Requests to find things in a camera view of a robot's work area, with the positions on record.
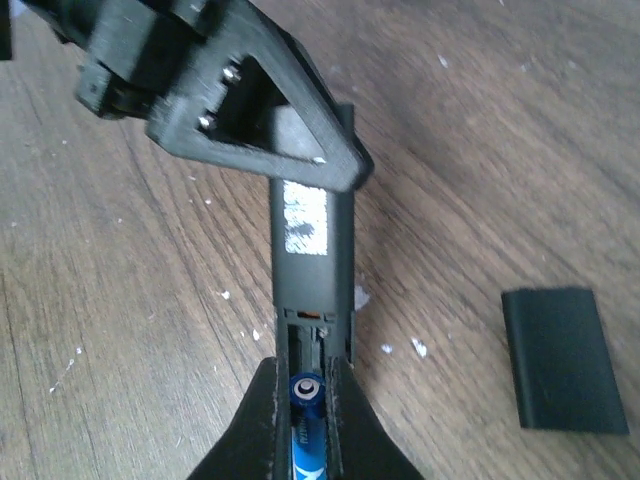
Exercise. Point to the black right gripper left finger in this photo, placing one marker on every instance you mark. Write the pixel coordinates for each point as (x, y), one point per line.
(245, 451)

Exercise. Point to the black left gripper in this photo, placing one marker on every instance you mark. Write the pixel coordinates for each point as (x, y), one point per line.
(246, 97)

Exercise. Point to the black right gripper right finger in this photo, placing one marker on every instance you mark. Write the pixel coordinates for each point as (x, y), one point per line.
(358, 447)

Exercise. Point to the blue battery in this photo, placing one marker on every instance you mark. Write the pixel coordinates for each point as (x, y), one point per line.
(308, 438)

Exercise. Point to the black remote control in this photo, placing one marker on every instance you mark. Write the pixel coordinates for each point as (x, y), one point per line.
(313, 273)

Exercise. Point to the black battery cover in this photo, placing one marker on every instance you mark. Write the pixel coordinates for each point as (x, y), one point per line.
(562, 371)

